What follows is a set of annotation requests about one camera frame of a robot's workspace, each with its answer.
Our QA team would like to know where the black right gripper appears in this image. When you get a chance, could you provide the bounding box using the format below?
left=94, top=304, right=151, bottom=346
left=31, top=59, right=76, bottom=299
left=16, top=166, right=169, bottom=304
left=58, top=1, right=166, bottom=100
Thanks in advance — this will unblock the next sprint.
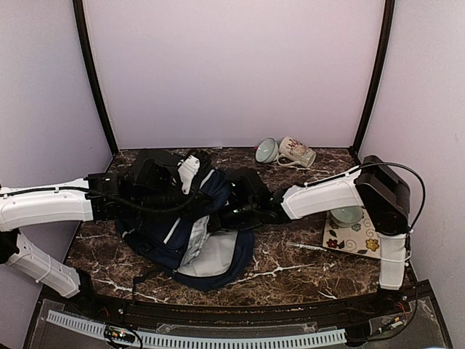
left=192, top=198, right=257, bottom=233

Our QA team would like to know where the navy blue student backpack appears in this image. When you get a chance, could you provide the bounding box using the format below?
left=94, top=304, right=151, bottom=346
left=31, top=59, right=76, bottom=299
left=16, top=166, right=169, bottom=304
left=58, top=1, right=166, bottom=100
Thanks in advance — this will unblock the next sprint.
left=115, top=169, right=255, bottom=292

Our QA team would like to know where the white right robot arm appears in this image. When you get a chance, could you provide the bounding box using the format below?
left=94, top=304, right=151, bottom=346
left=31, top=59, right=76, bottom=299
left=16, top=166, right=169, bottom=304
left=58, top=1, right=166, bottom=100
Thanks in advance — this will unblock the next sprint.
left=218, top=155, right=416, bottom=316

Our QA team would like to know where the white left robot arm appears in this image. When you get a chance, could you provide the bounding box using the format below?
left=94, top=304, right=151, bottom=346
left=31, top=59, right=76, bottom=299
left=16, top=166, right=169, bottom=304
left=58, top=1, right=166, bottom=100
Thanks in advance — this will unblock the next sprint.
left=1, top=149, right=214, bottom=317

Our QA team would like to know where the tipped celadon bowl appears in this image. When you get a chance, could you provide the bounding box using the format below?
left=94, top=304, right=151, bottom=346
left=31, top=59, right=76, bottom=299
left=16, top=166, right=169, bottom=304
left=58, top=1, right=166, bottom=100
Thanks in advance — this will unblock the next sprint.
left=255, top=137, right=279, bottom=164

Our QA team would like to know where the clear pen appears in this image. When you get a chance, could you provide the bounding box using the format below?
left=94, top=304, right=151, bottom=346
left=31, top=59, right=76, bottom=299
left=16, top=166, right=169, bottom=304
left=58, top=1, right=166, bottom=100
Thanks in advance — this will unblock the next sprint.
left=286, top=241, right=328, bottom=252

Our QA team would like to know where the white floral mug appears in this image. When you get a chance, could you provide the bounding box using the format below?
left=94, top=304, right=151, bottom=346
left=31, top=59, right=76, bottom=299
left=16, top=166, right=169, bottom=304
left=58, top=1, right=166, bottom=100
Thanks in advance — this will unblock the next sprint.
left=277, top=137, right=316, bottom=168

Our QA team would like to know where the upright celadon bowl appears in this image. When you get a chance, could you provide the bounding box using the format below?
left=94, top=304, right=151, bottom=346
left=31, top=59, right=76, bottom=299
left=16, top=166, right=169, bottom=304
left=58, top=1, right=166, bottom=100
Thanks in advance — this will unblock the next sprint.
left=329, top=206, right=363, bottom=228

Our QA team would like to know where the small green circuit board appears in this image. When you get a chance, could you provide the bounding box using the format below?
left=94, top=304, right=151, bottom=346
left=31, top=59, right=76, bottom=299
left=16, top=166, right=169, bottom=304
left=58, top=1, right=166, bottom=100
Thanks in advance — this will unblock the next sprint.
left=103, top=326, right=136, bottom=345

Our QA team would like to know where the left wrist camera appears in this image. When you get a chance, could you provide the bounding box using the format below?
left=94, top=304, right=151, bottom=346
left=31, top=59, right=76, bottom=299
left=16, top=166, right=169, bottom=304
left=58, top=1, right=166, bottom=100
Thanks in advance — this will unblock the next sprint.
left=177, top=155, right=201, bottom=195

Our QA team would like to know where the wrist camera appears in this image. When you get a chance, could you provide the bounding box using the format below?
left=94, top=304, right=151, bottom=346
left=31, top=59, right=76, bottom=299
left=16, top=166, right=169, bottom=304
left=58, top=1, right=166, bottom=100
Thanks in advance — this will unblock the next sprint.
left=227, top=167, right=271, bottom=204
left=177, top=155, right=201, bottom=195

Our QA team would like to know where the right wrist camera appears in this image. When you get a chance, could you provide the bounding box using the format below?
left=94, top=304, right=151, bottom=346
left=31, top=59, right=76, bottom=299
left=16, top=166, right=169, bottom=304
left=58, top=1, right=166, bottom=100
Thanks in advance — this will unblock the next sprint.
left=227, top=167, right=271, bottom=204

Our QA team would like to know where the grey slotted cable duct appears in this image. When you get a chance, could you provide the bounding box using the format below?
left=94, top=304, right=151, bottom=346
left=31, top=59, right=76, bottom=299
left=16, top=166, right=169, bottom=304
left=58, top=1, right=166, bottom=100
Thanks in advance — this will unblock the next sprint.
left=46, top=310, right=347, bottom=348

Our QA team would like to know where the left black frame post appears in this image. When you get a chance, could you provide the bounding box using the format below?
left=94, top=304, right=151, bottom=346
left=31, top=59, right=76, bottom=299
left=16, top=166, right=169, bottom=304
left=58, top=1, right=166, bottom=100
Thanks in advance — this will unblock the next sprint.
left=72, top=0, right=119, bottom=156

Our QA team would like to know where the black frame post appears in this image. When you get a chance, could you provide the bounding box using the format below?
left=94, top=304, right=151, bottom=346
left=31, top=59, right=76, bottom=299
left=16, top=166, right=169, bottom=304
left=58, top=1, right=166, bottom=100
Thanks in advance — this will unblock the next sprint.
left=72, top=0, right=119, bottom=156
left=349, top=0, right=396, bottom=163

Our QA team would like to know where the black front rail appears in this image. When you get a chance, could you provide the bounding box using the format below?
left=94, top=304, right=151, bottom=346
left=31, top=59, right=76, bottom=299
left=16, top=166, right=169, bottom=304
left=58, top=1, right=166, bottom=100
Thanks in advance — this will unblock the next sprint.
left=67, top=288, right=416, bottom=327

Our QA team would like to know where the right black frame post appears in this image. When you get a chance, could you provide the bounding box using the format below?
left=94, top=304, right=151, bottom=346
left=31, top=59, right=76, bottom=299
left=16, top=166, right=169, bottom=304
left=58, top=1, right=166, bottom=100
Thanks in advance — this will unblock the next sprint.
left=349, top=0, right=396, bottom=163

